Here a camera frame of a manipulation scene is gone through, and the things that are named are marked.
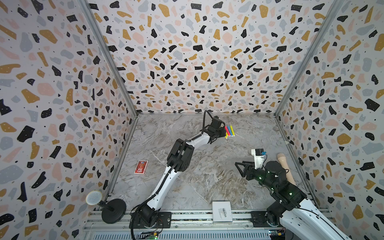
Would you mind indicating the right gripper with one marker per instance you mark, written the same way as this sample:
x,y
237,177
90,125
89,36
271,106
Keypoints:
x,y
250,171

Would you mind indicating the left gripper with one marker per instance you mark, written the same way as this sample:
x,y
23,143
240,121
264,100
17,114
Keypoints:
x,y
223,133

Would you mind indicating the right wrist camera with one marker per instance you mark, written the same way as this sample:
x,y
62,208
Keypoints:
x,y
260,157

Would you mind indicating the wooden rolling pin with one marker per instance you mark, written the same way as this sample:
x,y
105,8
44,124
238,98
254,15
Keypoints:
x,y
283,161

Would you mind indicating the white box on rail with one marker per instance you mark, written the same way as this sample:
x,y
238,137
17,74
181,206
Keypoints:
x,y
222,212

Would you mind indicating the pink highlighter pen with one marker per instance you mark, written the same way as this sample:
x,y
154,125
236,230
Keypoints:
x,y
227,131

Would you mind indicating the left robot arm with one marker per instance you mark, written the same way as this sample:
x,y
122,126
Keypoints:
x,y
178,161

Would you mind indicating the black round stand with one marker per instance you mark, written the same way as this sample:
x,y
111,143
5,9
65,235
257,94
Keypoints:
x,y
113,211

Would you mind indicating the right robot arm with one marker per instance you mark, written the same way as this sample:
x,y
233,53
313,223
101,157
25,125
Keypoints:
x,y
292,208

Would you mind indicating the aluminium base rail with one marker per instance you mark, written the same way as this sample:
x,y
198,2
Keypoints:
x,y
187,225

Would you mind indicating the red card packet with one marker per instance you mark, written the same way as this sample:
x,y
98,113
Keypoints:
x,y
141,167

